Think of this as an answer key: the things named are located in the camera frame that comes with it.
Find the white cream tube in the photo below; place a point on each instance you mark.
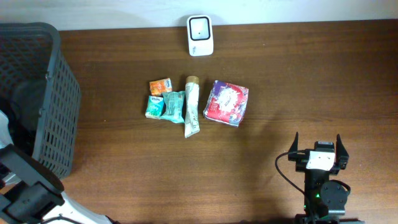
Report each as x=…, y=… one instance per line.
x=192, y=90

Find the orange Kleenex tissue pack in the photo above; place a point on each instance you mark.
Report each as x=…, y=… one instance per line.
x=158, y=87

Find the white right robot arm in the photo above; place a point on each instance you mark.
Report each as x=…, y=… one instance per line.
x=324, y=198

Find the teal Kleenex tissue pack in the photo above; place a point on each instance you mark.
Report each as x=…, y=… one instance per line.
x=154, y=107

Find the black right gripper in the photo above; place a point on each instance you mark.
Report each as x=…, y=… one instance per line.
x=301, y=166

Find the grey plastic basket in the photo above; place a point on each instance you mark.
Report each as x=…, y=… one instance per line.
x=42, y=93

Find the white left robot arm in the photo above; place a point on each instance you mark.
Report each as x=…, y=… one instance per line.
x=40, y=196

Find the red purple package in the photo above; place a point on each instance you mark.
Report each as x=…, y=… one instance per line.
x=226, y=103

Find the white barcode scanner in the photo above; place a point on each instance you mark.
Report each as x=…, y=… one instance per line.
x=200, y=35

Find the teal snack pouch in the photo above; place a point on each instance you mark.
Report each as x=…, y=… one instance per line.
x=173, y=106

